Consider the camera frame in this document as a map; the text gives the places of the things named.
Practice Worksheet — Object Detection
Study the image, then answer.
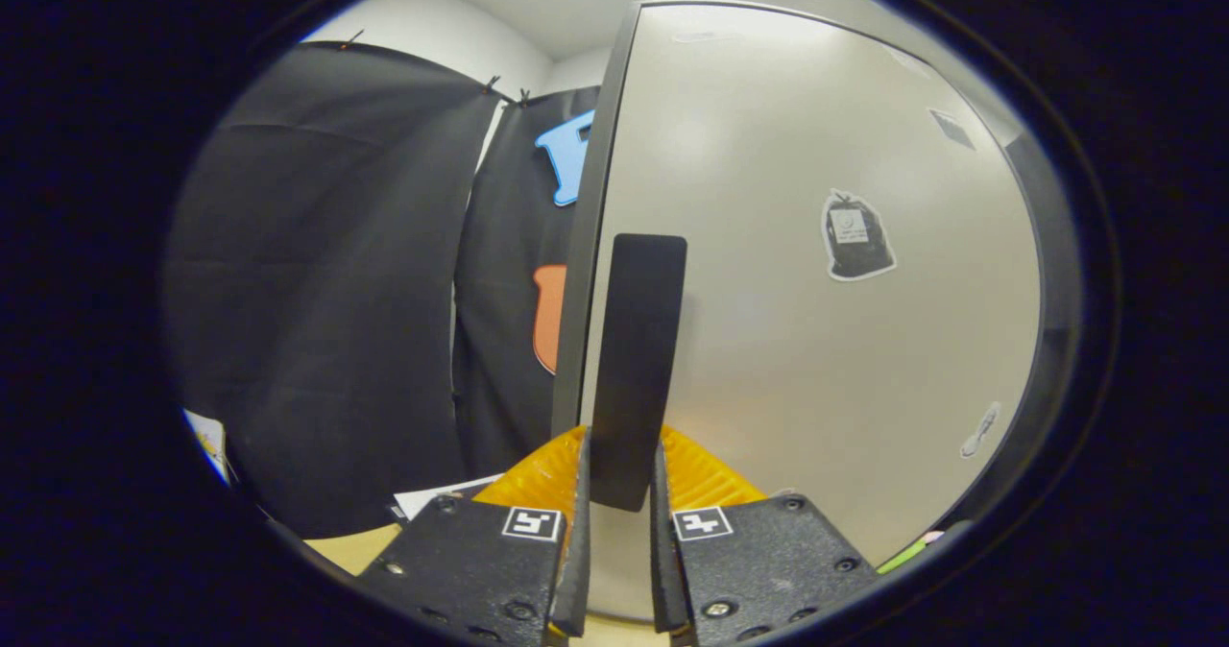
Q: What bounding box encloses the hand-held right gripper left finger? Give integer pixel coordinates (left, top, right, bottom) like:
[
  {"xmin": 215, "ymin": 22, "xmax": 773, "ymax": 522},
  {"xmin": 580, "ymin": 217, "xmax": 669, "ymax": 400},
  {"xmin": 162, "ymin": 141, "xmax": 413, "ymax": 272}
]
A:
[{"xmin": 357, "ymin": 426, "xmax": 593, "ymax": 647}]

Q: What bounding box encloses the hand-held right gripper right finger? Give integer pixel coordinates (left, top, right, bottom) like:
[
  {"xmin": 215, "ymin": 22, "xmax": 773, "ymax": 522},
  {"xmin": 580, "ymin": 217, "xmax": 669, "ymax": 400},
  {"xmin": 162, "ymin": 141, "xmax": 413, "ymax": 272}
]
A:
[{"xmin": 650, "ymin": 424, "xmax": 880, "ymax": 647}]

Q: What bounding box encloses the black door handle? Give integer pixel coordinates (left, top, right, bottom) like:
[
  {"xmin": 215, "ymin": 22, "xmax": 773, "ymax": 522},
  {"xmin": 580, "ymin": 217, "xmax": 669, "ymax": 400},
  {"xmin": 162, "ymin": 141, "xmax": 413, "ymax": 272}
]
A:
[{"xmin": 589, "ymin": 233, "xmax": 688, "ymax": 514}]

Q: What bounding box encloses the grey cabinet door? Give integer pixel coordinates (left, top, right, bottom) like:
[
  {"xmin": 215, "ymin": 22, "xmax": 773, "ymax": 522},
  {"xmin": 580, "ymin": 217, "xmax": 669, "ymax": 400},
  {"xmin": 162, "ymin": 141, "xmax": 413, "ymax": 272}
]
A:
[{"xmin": 579, "ymin": 2, "xmax": 1046, "ymax": 624}]

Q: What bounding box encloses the white paper sheet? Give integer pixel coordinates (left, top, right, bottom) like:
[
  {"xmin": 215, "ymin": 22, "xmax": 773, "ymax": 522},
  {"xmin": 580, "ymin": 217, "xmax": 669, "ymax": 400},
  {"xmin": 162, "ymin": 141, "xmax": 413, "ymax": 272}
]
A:
[{"xmin": 392, "ymin": 474, "xmax": 505, "ymax": 523}]

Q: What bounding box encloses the green and pink toy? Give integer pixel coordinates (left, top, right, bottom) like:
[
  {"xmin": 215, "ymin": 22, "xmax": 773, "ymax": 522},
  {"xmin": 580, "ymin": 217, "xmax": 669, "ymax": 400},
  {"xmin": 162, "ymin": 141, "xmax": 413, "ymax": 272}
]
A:
[{"xmin": 874, "ymin": 530, "xmax": 947, "ymax": 576}]

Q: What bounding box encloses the black backdrop cloth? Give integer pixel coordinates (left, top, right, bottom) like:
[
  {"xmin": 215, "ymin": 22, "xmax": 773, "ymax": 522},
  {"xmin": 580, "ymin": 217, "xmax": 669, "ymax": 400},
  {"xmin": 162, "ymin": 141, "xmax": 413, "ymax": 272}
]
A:
[{"xmin": 161, "ymin": 40, "xmax": 601, "ymax": 540}]

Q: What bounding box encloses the white printed sheet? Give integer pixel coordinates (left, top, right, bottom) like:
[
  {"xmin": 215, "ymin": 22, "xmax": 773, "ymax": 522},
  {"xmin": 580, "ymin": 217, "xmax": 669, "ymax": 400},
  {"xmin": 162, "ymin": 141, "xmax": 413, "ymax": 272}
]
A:
[{"xmin": 182, "ymin": 407, "xmax": 233, "ymax": 487}]

